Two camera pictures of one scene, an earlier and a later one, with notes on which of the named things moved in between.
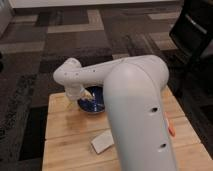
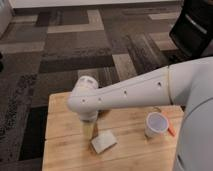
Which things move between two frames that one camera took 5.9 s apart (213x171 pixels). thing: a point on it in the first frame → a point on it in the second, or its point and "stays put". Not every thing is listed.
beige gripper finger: [70, 103] → [88, 129]
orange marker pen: [171, 126] stays put
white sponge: [103, 142] stays put
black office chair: [193, 29] stays put
